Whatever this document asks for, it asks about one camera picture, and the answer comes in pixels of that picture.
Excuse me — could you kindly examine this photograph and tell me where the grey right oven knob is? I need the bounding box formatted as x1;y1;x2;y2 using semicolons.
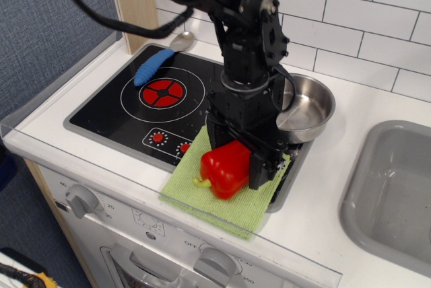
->
193;248;237;287

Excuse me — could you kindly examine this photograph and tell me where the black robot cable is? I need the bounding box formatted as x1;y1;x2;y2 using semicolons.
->
53;0;195;39

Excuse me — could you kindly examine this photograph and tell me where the yellow object at corner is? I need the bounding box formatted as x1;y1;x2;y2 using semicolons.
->
28;273;58;288

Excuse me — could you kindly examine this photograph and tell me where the wooden side post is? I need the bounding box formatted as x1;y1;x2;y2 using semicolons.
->
106;0;160;56

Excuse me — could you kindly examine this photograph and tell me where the grey left oven knob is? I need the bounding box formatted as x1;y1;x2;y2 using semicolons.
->
65;184;99;219

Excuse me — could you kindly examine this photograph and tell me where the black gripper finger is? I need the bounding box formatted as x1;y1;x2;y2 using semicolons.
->
248;151;286;190
206;112;239;149

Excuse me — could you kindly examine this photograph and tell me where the grey toy sink basin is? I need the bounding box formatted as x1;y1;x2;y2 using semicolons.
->
340;120;430;277

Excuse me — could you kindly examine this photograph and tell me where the blue handled metal spoon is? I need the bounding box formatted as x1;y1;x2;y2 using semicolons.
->
133;31;195;87

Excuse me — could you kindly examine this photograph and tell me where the black toy stovetop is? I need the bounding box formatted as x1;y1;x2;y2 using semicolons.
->
63;43;312;214

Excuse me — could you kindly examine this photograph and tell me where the grey oven knob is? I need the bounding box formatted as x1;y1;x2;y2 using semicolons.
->
65;184;99;219
193;248;237;287

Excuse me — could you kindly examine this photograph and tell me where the green woven cloth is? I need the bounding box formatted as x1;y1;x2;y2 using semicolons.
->
159;127;291;240

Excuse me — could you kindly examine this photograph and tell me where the white toy oven front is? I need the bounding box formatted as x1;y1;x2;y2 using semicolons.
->
39;167;314;287

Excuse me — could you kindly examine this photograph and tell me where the red toy bell pepper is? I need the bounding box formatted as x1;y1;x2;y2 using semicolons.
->
192;140;251;200

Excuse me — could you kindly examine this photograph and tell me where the stainless steel pot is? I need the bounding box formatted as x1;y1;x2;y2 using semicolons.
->
276;73;335;144

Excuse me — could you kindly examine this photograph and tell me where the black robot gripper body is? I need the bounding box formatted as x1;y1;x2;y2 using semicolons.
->
207;77;287;155

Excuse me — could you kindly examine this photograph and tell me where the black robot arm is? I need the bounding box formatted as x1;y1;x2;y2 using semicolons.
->
171;0;291;190

